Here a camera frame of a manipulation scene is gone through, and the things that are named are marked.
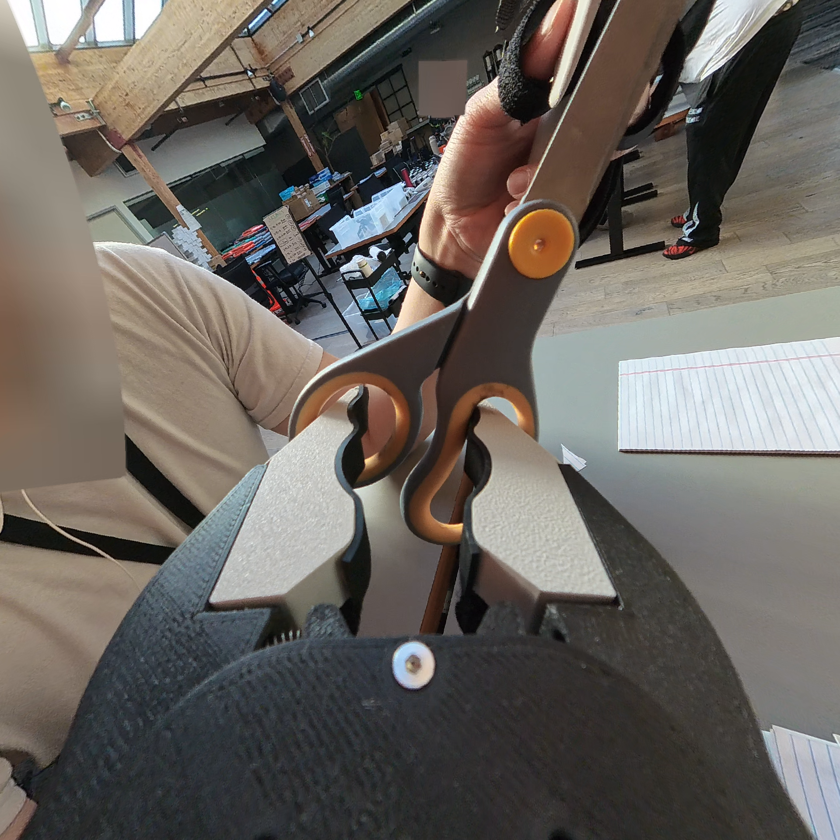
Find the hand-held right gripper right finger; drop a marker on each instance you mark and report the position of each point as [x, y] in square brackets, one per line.
[531, 525]

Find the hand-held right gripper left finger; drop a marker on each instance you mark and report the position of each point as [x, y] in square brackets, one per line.
[282, 525]

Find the grey orange scissors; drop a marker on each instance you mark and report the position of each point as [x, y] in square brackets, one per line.
[485, 315]

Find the person's left forearm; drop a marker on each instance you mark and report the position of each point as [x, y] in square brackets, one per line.
[410, 321]

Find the grey desk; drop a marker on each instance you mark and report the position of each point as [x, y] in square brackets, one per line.
[689, 558]

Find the person's left hand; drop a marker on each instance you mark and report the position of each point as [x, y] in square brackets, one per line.
[459, 190]

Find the white paper scrap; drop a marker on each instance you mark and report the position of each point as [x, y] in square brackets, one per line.
[572, 457]

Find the white table black legs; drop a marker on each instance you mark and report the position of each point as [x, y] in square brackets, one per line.
[617, 216]

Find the table with plastic bins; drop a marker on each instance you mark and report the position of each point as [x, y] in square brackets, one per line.
[367, 226]

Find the black smartwatch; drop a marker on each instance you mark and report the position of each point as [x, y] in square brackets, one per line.
[436, 279]

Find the white lined legal pad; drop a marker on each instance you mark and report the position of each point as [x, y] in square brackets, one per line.
[722, 400]

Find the black office chair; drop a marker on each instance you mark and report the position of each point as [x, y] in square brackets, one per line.
[289, 282]

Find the black utility cart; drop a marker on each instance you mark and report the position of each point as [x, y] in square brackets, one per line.
[377, 295]

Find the cardboard sign board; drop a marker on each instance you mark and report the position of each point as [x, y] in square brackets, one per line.
[287, 233]

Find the stack of colourful clothing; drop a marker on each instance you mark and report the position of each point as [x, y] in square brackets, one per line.
[249, 253]

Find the lined paper pad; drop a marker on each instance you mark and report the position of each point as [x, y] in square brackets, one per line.
[810, 781]

